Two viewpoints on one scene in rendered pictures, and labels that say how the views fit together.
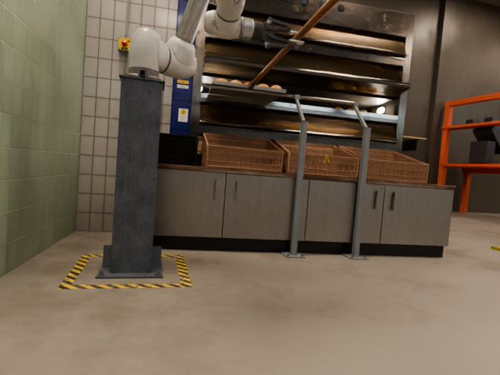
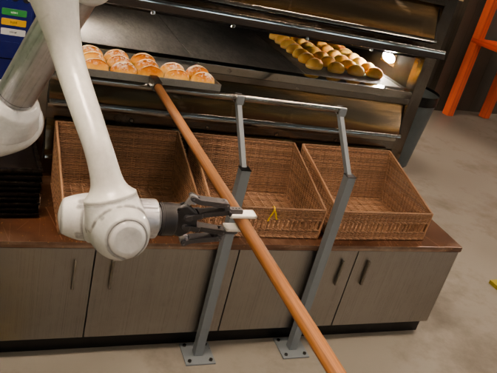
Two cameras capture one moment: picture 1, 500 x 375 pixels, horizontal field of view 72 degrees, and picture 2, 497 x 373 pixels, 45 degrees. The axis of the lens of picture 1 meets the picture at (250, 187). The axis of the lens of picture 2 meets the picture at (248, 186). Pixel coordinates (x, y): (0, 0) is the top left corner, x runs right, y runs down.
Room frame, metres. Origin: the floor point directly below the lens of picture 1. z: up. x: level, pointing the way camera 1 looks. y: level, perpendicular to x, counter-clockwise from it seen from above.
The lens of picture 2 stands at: (0.39, 0.16, 1.87)
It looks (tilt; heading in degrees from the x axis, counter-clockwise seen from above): 25 degrees down; 345
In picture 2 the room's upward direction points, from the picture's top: 15 degrees clockwise
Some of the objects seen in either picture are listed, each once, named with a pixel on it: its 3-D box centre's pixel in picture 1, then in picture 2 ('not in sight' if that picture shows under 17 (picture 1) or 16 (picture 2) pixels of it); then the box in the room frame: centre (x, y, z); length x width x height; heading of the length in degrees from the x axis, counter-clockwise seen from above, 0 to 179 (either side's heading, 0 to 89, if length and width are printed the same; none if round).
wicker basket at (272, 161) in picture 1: (239, 151); (124, 177); (2.68, 0.10, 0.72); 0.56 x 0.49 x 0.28; 102
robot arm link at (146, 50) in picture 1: (146, 50); not in sight; (1.86, 0.60, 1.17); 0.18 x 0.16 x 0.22; 140
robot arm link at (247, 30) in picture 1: (246, 29); (145, 218); (1.54, 0.07, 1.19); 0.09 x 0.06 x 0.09; 12
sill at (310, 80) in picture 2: (303, 107); (252, 72); (3.08, -0.42, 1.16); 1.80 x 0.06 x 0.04; 101
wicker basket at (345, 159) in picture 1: (313, 158); (253, 184); (2.79, -0.49, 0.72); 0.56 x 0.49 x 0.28; 101
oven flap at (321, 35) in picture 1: (311, 32); not in sight; (3.05, -0.42, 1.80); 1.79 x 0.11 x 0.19; 101
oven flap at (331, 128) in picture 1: (303, 123); (247, 102); (3.05, -0.42, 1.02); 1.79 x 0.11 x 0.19; 101
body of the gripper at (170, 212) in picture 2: (263, 31); (177, 219); (1.56, 0.00, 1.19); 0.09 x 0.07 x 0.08; 102
